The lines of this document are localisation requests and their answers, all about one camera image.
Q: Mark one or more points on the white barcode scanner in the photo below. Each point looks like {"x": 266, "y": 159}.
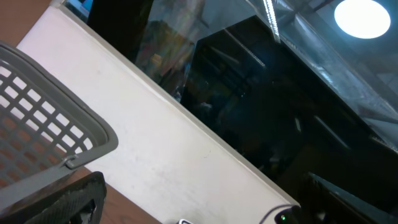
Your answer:
{"x": 184, "y": 221}

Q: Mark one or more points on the grey plastic shopping basket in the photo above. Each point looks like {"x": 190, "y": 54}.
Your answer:
{"x": 47, "y": 132}

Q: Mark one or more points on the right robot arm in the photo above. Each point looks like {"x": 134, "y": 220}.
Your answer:
{"x": 292, "y": 215}

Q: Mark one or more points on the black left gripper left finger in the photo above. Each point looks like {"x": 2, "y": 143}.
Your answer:
{"x": 64, "y": 201}

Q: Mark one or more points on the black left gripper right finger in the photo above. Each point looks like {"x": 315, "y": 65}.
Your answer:
{"x": 327, "y": 203}

